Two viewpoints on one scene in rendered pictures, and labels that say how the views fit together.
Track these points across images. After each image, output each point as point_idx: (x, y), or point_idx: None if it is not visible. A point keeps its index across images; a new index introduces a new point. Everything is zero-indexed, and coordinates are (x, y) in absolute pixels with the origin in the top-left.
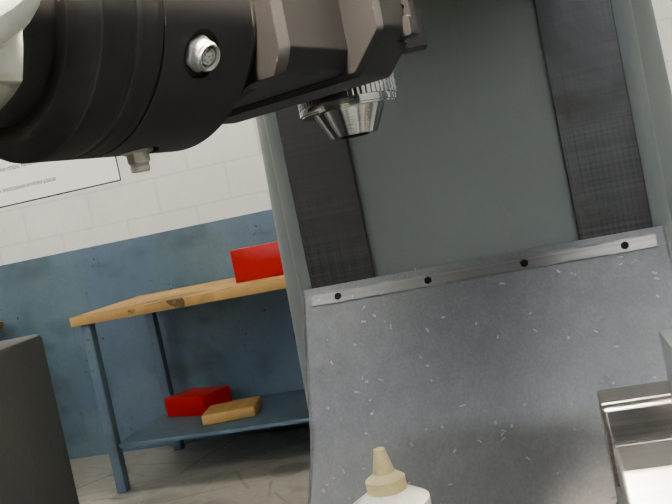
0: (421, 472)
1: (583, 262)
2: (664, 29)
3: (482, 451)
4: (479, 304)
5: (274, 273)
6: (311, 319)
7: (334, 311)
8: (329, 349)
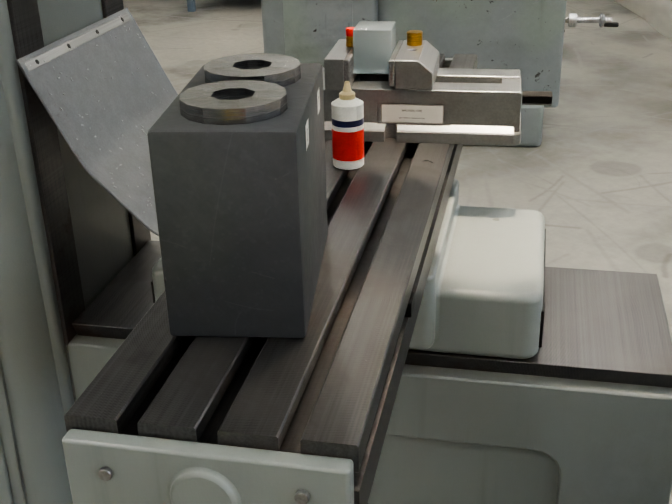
0: (135, 161)
1: (114, 30)
2: None
3: (144, 142)
4: (95, 59)
5: None
6: (33, 80)
7: (41, 73)
8: (54, 100)
